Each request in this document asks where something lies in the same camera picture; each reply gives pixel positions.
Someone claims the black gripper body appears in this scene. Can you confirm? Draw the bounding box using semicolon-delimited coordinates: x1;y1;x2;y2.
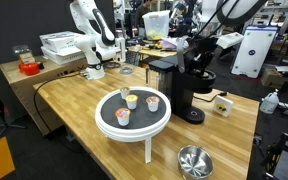
188;34;220;66

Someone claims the black coffee maker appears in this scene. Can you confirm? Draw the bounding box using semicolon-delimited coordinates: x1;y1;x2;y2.
146;34;217;125

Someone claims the coffee pod pink lid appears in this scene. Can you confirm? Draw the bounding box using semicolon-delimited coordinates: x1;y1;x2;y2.
145;96;161;113

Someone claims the coffee pod yellow lid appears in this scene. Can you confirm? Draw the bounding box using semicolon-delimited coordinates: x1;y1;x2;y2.
124;94;139;111

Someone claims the coffee pod green lid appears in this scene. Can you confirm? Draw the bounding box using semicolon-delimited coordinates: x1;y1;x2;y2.
119;86;131;100

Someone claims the coffee pod orange red lid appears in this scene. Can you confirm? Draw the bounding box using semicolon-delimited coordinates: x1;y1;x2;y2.
114;107;132;127

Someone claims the stainless steel pot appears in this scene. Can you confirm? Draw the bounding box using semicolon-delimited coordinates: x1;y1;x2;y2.
177;145;214;180

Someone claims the lavender cloth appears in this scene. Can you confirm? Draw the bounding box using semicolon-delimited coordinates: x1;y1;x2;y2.
159;36;185;51

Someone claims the white box yellow label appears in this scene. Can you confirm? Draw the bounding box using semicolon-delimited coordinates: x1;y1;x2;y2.
213;95;234;118

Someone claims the wooden background table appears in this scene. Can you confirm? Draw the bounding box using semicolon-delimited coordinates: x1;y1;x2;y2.
127;44;185;66

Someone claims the white panel blue logo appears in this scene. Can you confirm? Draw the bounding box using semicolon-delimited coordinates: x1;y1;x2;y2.
230;24;279;79

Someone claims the clear plastic storage bin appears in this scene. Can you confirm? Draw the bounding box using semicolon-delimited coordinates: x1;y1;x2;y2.
141;9;172;41

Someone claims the cardboard box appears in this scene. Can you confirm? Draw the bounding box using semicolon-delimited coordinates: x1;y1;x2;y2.
260;64;288;92

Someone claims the white plastic bottle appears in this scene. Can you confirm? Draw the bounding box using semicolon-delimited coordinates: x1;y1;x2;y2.
259;88;280;115

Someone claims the person in dark shirt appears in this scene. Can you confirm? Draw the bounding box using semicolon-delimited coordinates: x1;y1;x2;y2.
134;0;153;38

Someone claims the white round stand black top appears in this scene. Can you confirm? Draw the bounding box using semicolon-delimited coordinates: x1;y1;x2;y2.
94;86;172;164

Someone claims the black metal cart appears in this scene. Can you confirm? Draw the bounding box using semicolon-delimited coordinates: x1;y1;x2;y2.
260;125;288;180

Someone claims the white flat box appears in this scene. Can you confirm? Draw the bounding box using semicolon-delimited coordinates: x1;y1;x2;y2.
38;30;82;53
40;45;87;66

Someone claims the red bowl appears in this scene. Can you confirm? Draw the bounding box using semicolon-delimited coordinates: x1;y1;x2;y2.
17;62;40;77

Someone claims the clear plastic container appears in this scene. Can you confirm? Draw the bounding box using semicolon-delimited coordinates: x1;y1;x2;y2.
12;44;36;65

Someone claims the beige wooden cabinet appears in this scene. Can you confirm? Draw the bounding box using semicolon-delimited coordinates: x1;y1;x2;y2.
0;54;88;137

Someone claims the black tripod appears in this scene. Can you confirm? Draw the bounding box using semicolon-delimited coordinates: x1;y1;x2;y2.
0;106;27;148

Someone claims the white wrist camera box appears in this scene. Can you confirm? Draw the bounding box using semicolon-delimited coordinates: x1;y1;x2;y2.
217;32;245;49

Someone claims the black power cord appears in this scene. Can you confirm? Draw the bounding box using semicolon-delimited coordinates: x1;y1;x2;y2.
193;91;229;103

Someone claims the light blue coiled cable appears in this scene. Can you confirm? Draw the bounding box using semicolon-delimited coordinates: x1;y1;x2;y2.
118;65;135;75

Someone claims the black coiled cable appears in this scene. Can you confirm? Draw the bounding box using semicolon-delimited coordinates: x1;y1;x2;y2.
103;61;121;70

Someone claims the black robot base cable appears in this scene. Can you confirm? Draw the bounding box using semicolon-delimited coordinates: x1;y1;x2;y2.
33;70;86;134

